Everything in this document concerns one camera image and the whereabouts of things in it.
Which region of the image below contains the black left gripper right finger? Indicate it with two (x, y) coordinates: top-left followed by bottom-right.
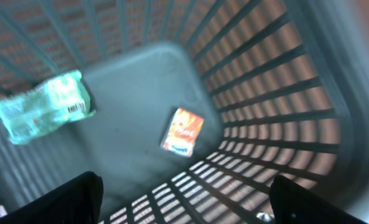
(269, 175), (365, 224)

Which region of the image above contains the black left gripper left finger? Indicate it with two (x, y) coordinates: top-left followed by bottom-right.
(0, 171), (104, 224)

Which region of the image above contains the orange snack packet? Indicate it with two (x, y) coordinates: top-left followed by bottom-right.
(160, 108), (204, 157)

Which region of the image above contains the grey plastic basket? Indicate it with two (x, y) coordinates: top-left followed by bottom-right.
(0, 0), (369, 223)

